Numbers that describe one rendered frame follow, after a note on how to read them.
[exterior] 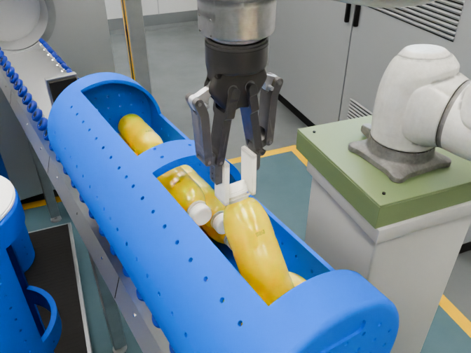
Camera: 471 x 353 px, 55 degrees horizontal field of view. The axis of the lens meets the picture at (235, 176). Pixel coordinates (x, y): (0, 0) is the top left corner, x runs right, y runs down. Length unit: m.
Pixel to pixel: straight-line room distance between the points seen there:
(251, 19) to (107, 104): 0.78
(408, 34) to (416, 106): 1.45
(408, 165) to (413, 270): 0.29
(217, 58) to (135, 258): 0.37
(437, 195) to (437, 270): 0.30
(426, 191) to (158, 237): 0.63
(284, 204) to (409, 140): 1.69
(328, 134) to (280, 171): 1.74
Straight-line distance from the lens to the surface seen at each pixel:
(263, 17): 0.52
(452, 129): 1.02
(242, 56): 0.53
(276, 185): 2.85
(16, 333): 1.30
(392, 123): 1.08
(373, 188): 1.06
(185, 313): 0.65
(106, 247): 1.12
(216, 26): 0.52
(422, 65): 1.04
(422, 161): 1.14
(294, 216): 2.62
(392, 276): 1.24
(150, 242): 0.73
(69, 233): 2.41
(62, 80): 1.62
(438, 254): 1.30
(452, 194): 1.15
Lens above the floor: 1.67
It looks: 35 degrees down
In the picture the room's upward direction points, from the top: straight up
